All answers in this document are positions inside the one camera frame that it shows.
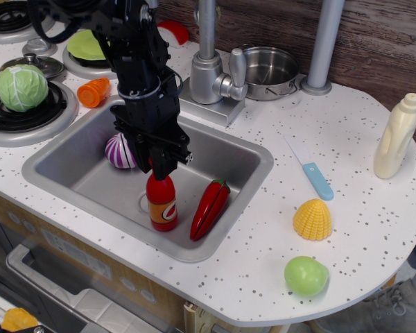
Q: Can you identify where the green toy cabbage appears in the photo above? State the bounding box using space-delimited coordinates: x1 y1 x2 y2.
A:
0 65 49 112

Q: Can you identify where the toy oven door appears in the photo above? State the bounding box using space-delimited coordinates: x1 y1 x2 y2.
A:
0 208 184 332

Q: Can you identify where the stove burner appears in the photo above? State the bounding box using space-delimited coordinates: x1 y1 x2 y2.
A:
0 82 78 147
62 44 117 80
0 1 38 44

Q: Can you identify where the silver toy faucet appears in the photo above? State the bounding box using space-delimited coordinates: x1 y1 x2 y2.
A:
180 1 248 127

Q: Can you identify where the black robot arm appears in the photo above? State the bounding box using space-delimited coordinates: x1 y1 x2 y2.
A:
28 1 191 180

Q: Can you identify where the silver pot lid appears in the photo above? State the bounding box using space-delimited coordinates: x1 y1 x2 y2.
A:
0 53 65 79

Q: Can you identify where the purple striped toy onion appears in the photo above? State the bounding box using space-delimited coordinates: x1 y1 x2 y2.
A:
105 133 137 169

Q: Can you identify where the cream toy squeeze bottle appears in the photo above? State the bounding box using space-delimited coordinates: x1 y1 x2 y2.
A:
374 93 416 179

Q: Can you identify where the red toy chili pepper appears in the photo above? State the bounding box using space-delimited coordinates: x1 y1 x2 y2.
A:
190 179 230 241

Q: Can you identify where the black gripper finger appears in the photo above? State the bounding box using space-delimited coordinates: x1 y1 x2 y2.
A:
150 146 177 180

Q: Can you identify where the lime green toy plate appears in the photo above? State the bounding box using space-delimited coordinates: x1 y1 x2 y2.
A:
67 30 105 61

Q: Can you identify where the stainless steel toy pot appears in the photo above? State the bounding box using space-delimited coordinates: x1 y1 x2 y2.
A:
239 44 300 101

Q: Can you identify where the yellow toy corn piece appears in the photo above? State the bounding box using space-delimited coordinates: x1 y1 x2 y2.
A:
293 198 332 241

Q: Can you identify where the grey vertical post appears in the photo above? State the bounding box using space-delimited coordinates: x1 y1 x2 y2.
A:
300 0 345 96

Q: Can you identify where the red white toy radish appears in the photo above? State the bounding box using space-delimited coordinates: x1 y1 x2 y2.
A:
157 20 189 49

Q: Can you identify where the yellow toy on floor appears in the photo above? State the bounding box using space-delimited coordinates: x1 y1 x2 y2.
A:
1 308 38 332

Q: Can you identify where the silver toy sink basin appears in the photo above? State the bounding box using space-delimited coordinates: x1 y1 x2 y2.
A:
21 94 275 264

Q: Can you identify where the blue handled toy knife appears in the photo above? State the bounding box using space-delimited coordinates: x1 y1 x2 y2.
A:
284 136 334 200

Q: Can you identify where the orange toy carrot piece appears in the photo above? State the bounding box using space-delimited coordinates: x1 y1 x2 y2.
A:
77 77 110 108

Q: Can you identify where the red toy ketchup bottle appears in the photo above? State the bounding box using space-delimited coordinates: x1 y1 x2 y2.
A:
146 171 177 232

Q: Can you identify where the back right stove burner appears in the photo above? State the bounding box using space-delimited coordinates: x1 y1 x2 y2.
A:
62 44 117 80

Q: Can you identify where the back left stove burner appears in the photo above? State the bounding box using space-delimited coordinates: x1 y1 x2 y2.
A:
0 1 38 44

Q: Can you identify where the front left stove burner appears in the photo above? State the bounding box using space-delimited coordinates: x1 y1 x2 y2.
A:
0 82 78 147

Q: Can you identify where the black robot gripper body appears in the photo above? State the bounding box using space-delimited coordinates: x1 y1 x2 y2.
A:
110 71 193 173

